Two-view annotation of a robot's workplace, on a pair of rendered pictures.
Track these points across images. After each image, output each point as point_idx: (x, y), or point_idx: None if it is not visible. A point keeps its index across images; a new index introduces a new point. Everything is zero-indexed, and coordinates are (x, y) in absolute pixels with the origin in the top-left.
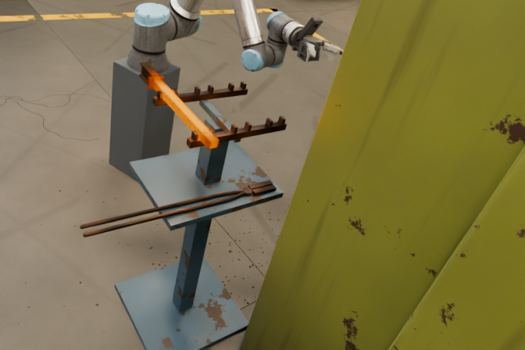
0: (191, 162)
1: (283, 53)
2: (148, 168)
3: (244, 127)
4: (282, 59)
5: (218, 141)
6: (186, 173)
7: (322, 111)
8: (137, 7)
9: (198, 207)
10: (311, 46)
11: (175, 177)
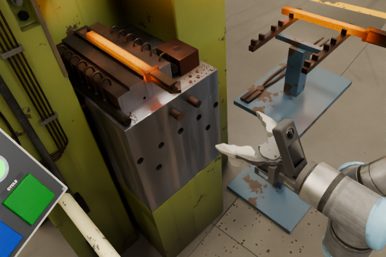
0: (314, 98)
1: (327, 230)
2: (336, 81)
3: (276, 30)
4: (324, 236)
5: (282, 8)
6: (310, 88)
7: None
8: None
9: (282, 66)
10: (270, 124)
11: (313, 82)
